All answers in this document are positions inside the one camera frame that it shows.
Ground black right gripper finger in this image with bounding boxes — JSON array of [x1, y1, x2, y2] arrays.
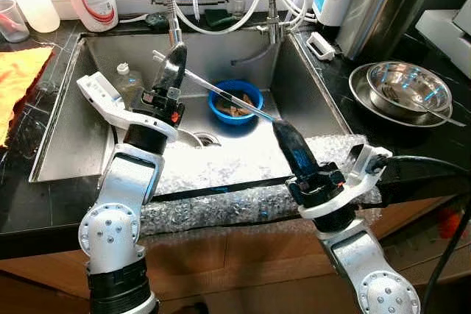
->
[[272, 119, 304, 181], [282, 121, 322, 176]]

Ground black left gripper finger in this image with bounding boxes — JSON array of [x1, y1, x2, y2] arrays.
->
[[168, 42, 188, 96], [151, 48, 171, 96]]

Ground long thin silver utensil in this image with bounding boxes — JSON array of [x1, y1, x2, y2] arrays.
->
[[152, 49, 277, 124]]

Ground large stainless steel plate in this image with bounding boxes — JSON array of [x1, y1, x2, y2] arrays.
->
[[348, 63, 453, 129]]

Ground stainless steel bowl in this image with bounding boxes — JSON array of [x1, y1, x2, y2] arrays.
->
[[366, 61, 451, 118]]

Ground white kitchen appliance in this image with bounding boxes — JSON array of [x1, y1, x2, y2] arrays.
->
[[414, 0, 471, 79]]

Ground clear plastic bottle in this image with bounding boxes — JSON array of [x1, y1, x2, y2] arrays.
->
[[116, 63, 148, 105]]

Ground stainless steel sink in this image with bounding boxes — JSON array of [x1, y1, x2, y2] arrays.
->
[[29, 31, 353, 182]]

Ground chrome spring pull-down faucet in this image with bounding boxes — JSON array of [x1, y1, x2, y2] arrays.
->
[[151, 0, 229, 46]]

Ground blue plastic bowl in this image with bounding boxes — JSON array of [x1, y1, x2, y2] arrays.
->
[[208, 79, 264, 126]]

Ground sink drain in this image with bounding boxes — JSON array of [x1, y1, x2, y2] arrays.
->
[[193, 132, 222, 147]]

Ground brown scraps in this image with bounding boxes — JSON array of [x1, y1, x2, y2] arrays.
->
[[219, 92, 257, 118]]

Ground dark green sponge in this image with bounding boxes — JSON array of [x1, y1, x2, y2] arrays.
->
[[202, 9, 236, 29]]

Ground black tape strip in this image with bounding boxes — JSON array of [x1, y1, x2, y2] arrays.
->
[[151, 174, 295, 204]]

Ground bubble wrap padding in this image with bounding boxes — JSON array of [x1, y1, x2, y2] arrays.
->
[[140, 134, 383, 238]]

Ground small white plastic clip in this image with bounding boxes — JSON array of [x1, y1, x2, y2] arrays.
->
[[305, 32, 337, 61]]

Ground wooden cabinet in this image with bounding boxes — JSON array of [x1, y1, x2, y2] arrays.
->
[[0, 196, 471, 314]]

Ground small orange object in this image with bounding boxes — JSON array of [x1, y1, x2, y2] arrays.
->
[[438, 207, 464, 240]]

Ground stainless steel fork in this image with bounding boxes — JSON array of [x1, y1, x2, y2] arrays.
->
[[381, 82, 467, 127]]

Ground yellow cloth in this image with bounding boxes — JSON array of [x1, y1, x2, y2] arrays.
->
[[0, 46, 56, 149]]

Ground clear plastic cup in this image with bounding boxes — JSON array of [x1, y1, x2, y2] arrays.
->
[[0, 0, 30, 43]]

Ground tall stainless steel appliance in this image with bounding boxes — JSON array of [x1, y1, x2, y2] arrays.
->
[[337, 0, 450, 63]]

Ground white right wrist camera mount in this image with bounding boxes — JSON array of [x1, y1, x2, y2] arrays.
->
[[298, 143, 391, 219]]

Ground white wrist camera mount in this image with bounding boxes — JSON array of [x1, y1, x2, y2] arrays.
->
[[298, 143, 391, 219], [76, 71, 179, 142]]

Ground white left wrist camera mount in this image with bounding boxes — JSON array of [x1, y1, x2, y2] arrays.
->
[[76, 71, 179, 142]]

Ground dark grey rubber hose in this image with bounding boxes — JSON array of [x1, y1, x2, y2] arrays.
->
[[230, 40, 279, 67]]

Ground chrome flexible hose faucet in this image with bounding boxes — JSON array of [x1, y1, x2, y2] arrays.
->
[[263, 0, 288, 44]]

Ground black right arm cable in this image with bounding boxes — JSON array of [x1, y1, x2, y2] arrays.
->
[[375, 154, 471, 314]]

